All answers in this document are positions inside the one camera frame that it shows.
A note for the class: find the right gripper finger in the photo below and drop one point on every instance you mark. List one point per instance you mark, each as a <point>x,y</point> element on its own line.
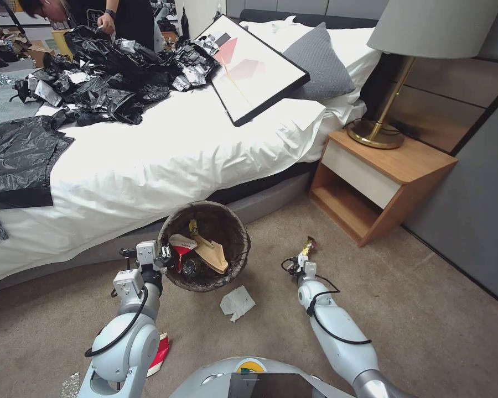
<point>303,259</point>

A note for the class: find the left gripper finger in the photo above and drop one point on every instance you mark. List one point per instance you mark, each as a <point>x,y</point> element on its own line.
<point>172,262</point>
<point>166,251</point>

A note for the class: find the brown gold snack wrapper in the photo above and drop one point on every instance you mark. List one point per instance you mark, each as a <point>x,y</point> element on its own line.
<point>308,246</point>

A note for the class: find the dark woven trash bin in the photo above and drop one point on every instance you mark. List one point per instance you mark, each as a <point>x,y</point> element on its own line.
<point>232,236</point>

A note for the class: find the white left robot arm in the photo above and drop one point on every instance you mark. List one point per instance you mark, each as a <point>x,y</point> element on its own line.
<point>126,331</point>

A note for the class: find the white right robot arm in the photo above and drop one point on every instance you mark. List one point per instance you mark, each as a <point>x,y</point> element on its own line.
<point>336,327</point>

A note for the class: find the flat black garbage bag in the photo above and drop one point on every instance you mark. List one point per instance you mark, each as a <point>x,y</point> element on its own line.
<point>16,161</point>

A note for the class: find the pile of black garbage bags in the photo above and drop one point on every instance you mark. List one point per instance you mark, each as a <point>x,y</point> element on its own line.
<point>108,78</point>

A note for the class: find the red white paper carton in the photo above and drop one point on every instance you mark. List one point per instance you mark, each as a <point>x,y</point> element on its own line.
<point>182,246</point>
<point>161,352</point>

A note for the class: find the dark plastic bottle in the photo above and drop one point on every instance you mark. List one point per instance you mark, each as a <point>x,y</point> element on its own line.
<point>189,267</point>

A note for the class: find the yellow snack wrapper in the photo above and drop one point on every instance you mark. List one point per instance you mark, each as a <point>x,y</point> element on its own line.
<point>193,228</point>

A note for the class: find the brown paper bag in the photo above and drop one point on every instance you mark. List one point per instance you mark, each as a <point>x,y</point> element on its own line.
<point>211,255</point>

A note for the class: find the crumpled white tissue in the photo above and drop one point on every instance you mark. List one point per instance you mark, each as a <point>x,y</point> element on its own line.
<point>237,302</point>

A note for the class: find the white bed duvet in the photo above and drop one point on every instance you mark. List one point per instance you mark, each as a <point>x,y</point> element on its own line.
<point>170,149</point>

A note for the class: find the white robot front shell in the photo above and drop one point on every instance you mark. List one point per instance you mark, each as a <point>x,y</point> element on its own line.
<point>240,379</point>

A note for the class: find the wooden white nightstand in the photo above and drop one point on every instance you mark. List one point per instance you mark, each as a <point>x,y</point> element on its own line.
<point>398,166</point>

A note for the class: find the clear bubble wrap piece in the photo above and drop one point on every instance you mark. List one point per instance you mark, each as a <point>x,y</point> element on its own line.
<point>68,385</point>

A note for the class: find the black framed art picture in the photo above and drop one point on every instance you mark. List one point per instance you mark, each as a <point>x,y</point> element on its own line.
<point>269,87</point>

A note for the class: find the grey knit pillow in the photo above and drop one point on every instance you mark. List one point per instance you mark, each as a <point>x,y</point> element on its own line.
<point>321,62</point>

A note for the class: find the white pillow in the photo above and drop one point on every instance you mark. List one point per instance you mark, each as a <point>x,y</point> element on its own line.
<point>357,45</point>

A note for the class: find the brown cardboard box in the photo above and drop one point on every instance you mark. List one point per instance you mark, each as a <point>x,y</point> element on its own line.
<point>40,52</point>

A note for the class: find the person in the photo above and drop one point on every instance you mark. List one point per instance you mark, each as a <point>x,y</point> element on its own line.
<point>133,16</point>

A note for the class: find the clear plastic water bottle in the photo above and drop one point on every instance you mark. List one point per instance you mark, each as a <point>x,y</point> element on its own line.
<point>2,78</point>

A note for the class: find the dark bed headboard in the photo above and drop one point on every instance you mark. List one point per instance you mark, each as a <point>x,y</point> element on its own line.
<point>348,20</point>

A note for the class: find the brass lamp with grey shade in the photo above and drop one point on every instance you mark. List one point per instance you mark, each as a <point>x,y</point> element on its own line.
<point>431,29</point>

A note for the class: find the black standing fan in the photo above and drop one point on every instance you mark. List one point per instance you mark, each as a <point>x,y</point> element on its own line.
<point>4,12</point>

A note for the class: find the grey bed frame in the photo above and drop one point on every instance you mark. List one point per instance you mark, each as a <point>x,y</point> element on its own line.
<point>269,199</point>

